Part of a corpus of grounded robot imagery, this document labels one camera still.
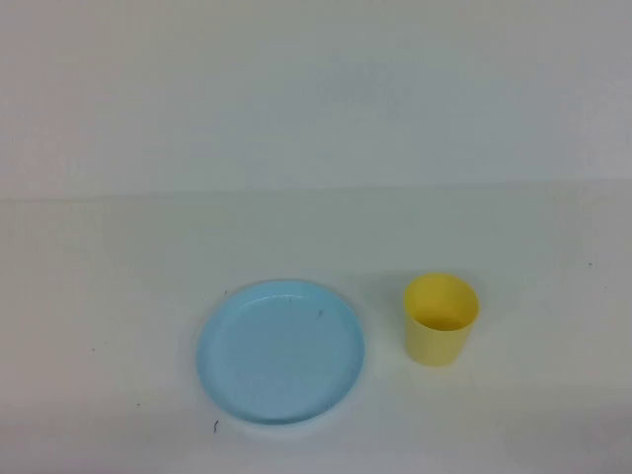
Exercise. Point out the yellow plastic cup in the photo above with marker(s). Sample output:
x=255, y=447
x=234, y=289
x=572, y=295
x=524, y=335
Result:
x=434, y=345

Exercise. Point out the light blue round plate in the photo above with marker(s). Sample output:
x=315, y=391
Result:
x=281, y=355

